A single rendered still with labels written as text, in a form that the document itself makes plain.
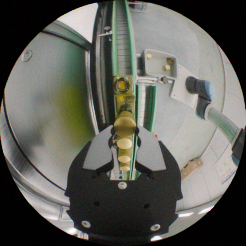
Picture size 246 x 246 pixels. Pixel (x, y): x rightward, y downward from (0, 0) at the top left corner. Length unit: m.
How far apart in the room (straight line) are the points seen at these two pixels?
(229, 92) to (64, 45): 3.86
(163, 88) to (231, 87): 3.47
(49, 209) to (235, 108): 3.81
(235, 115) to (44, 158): 3.77
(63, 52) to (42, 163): 0.22
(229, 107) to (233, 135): 3.28
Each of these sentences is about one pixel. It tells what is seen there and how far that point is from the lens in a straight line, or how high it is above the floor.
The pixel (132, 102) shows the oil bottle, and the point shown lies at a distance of 0.21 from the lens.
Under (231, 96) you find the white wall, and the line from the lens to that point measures 3.74.
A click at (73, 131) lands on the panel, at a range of 0.21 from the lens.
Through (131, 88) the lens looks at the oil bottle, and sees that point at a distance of 0.20.
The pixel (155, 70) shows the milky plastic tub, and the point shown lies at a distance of 0.56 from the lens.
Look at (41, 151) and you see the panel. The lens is 0.15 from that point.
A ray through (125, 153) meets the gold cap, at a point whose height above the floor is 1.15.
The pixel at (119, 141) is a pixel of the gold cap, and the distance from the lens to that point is 0.17.
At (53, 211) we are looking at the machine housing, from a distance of 0.22.
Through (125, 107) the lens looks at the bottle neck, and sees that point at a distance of 0.16.
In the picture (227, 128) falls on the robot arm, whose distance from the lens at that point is 0.46.
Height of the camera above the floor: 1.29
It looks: 61 degrees down
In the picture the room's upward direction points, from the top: 175 degrees counter-clockwise
